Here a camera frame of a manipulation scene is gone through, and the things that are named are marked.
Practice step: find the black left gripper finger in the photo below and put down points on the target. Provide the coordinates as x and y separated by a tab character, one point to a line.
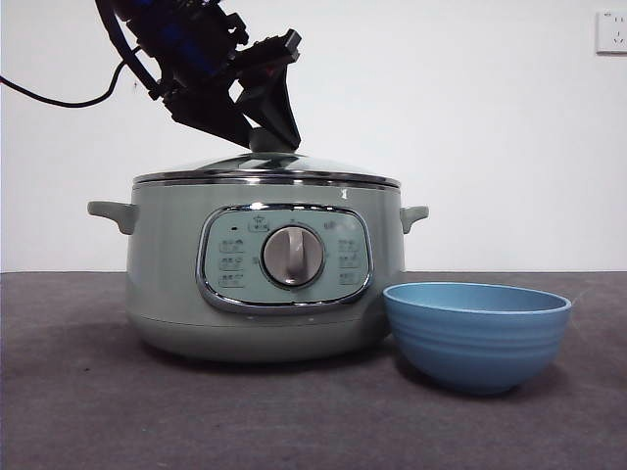
274	112
210	115

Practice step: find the glass lid with green knob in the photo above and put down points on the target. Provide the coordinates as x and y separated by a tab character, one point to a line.
264	164

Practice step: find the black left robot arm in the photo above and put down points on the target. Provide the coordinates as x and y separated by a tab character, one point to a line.
196	44

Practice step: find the pale green electric steamer pot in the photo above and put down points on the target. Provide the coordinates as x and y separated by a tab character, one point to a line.
161	274

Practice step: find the blue ribbed bowl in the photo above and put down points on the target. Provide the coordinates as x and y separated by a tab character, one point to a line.
475	343

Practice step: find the white wall socket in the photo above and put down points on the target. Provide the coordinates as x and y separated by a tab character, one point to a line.
612	32

